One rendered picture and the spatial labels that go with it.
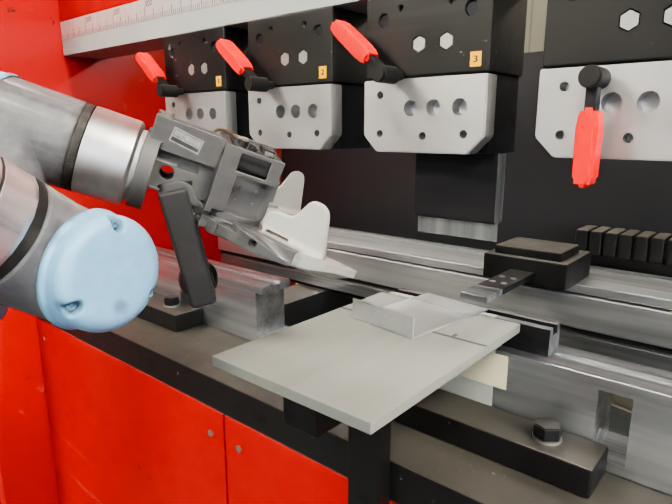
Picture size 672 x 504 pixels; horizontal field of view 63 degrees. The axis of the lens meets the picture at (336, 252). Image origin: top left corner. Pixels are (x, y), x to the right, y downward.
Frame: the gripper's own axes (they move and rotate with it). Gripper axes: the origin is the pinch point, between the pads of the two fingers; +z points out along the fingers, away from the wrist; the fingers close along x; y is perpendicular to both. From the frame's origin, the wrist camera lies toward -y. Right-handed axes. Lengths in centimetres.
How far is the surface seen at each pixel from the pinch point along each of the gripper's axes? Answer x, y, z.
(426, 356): -10.1, -3.9, 8.2
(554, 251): 12.4, 5.9, 34.1
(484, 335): -6.6, -1.8, 15.5
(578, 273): 12.1, 4.1, 39.4
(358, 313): 0.7, -6.0, 5.3
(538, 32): 197, 73, 122
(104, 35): 61, 8, -34
